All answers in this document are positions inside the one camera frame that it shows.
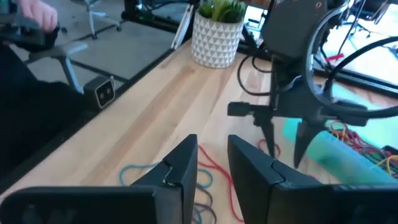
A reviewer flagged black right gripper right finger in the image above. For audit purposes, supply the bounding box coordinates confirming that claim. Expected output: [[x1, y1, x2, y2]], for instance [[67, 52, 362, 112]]
[[228, 134, 398, 224]]

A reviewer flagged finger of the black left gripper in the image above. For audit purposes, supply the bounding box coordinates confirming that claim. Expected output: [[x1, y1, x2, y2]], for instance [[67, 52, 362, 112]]
[[294, 105, 368, 169], [227, 101, 276, 158]]

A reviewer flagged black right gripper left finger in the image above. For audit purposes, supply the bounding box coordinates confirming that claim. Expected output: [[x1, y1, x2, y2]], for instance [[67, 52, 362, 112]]
[[0, 133, 199, 224]]

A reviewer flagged red rubber band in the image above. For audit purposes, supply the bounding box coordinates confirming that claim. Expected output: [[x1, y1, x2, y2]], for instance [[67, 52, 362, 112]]
[[338, 129, 374, 150], [198, 144, 246, 223], [257, 138, 282, 159]]

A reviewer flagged translucent green plastic bin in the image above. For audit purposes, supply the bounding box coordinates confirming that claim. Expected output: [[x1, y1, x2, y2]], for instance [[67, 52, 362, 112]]
[[282, 83, 398, 185]]

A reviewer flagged dark grey rubber band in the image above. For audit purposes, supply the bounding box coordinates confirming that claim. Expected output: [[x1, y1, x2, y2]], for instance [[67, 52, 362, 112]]
[[193, 185, 218, 224]]

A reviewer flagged red tag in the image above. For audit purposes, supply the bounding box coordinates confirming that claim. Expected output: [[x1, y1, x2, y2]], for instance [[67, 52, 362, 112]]
[[325, 53, 346, 62]]

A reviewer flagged potted green succulent plant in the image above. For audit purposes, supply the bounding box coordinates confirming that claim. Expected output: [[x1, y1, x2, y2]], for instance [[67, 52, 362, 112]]
[[190, 0, 248, 69]]

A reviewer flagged white flat bar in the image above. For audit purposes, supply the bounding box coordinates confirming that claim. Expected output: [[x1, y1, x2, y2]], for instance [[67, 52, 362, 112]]
[[172, 2, 195, 50]]

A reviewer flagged person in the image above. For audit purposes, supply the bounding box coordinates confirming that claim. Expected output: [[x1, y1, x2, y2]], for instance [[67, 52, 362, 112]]
[[0, 43, 91, 181]]

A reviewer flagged grey office chair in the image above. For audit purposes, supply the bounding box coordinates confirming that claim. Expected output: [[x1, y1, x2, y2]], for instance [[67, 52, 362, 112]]
[[74, 0, 122, 40], [24, 40, 90, 94]]

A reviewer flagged person's hand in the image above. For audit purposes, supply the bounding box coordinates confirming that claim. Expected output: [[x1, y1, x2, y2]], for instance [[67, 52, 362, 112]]
[[17, 0, 59, 34]]

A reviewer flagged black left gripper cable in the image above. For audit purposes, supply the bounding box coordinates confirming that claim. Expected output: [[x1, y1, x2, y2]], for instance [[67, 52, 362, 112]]
[[304, 0, 398, 119]]

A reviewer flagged black table cable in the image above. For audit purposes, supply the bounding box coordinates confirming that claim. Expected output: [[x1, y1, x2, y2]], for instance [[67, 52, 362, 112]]
[[237, 54, 273, 97]]

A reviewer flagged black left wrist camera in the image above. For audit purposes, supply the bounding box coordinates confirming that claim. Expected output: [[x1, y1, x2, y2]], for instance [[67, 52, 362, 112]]
[[260, 0, 330, 60]]

